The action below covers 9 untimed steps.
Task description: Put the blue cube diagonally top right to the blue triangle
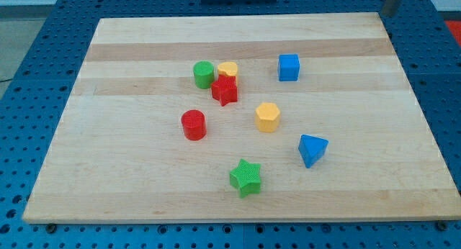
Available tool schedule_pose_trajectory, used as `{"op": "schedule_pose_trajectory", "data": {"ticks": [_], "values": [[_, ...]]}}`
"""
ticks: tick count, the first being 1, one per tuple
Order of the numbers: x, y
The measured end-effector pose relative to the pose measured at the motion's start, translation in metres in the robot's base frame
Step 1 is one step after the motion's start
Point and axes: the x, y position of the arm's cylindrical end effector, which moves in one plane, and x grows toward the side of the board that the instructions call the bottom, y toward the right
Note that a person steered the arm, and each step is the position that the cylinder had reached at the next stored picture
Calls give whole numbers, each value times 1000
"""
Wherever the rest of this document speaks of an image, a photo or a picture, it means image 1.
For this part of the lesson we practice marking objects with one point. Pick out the blue cube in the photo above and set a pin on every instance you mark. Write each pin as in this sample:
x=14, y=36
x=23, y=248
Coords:
x=288, y=67

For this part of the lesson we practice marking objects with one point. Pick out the blue triangle block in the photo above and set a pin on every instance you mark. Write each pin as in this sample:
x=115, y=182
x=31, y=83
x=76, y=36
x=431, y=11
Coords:
x=311, y=149

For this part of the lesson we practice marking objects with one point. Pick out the red star block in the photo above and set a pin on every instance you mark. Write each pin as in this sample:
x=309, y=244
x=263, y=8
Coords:
x=225, y=90

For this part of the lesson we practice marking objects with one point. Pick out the yellow hexagon block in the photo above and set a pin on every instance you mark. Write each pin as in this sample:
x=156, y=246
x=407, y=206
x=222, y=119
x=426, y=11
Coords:
x=267, y=117

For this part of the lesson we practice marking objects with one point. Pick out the red cylinder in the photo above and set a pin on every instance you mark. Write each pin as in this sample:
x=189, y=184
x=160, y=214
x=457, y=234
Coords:
x=194, y=124

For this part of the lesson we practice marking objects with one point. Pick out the yellow heart block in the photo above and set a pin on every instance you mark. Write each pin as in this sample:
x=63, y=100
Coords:
x=228, y=69

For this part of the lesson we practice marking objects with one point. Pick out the green cylinder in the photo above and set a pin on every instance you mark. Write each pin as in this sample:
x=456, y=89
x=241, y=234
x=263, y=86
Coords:
x=204, y=75

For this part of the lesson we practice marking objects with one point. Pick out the green star block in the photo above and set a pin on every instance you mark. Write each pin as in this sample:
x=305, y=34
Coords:
x=245, y=178

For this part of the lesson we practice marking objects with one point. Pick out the wooden board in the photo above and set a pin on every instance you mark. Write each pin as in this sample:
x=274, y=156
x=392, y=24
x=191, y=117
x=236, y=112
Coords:
x=119, y=154

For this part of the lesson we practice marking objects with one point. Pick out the grey metal rod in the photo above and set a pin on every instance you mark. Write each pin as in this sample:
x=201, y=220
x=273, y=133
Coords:
x=390, y=7

